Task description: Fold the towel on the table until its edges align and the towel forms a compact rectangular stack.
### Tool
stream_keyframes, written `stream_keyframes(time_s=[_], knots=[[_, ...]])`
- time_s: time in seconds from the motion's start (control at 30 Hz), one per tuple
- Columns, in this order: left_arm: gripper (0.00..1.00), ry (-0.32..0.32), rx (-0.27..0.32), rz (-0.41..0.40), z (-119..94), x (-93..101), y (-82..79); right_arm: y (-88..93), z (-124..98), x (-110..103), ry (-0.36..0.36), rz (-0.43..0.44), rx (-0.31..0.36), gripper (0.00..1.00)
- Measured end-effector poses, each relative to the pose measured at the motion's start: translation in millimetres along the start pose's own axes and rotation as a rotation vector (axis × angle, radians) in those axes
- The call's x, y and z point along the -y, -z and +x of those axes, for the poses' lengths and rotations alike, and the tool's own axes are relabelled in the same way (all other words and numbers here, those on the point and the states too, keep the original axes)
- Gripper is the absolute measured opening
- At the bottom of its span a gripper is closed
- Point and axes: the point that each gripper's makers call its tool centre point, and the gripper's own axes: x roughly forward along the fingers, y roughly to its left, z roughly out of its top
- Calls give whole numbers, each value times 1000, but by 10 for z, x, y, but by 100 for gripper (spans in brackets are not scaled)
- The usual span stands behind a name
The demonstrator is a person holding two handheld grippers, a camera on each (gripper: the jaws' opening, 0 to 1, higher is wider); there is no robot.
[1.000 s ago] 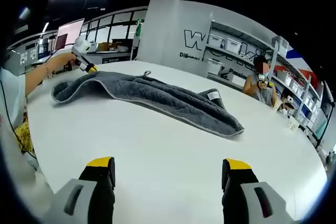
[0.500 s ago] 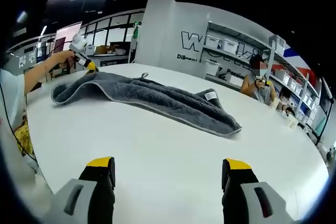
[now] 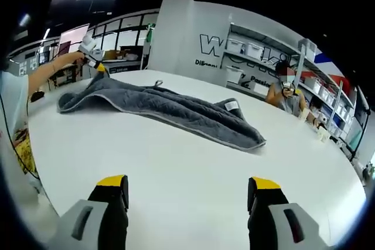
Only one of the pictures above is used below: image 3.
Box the stack of white storage bins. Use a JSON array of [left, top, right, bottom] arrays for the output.
[[226, 38, 352, 133]]

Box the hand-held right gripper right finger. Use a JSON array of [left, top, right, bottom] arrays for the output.
[[247, 176, 326, 250]]

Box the grey counter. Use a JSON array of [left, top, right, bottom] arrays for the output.
[[101, 45, 144, 73]]

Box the person's left hand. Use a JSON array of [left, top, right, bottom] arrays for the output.
[[73, 52, 88, 65]]

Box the white table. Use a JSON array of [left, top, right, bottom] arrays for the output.
[[28, 68, 369, 250]]

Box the black cable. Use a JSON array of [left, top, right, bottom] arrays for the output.
[[0, 94, 40, 180]]

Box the grey towel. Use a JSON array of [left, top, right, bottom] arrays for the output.
[[56, 77, 268, 152]]

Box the large display screen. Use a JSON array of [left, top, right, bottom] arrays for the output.
[[57, 23, 90, 56]]

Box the grey metal shelving unit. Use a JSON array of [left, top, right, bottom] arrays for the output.
[[223, 22, 363, 152]]

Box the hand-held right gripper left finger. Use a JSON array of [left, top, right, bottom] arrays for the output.
[[57, 174, 130, 250]]

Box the green hanging cloth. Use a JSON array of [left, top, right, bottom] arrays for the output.
[[145, 22, 155, 43]]

